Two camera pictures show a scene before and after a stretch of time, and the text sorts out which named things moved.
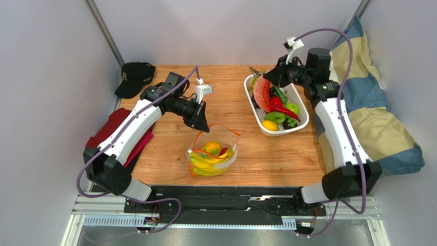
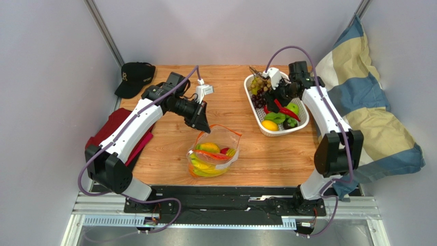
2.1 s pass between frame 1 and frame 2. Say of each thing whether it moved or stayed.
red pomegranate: stayed
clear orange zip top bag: stayed
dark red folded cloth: stayed
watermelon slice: moved
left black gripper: stayed
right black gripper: moved
